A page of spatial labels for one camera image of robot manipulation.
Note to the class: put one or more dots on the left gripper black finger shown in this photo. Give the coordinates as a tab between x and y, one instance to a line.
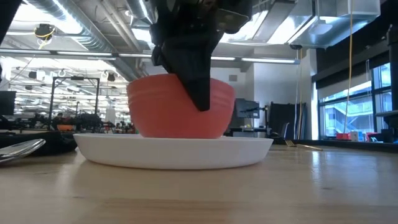
192	77

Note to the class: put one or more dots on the red plastic bowl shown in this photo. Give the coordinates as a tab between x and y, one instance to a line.
155	109

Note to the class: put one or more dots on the silver metal spoon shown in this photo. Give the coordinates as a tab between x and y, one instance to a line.
18	150

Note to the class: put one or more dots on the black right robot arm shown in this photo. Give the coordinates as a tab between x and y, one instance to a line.
393	77

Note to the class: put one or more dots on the black monitor on arm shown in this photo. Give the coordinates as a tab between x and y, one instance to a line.
247	109

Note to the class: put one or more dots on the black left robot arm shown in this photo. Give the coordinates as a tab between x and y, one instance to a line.
7	15

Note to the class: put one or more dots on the long ceiling light bar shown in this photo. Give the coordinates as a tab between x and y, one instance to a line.
267	60
77	53

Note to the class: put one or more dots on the white round plate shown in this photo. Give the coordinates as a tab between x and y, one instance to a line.
174	152

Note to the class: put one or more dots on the black metal rack stand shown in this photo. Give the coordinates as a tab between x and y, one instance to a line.
74	79

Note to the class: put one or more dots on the gold metal fork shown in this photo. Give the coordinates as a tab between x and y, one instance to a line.
306	146

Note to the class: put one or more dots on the black cloth napkin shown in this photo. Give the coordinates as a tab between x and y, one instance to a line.
53	144

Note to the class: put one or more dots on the red box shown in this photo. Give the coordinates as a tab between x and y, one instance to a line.
342	136

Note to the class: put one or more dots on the black computer monitor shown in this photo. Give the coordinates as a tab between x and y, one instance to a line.
7	103

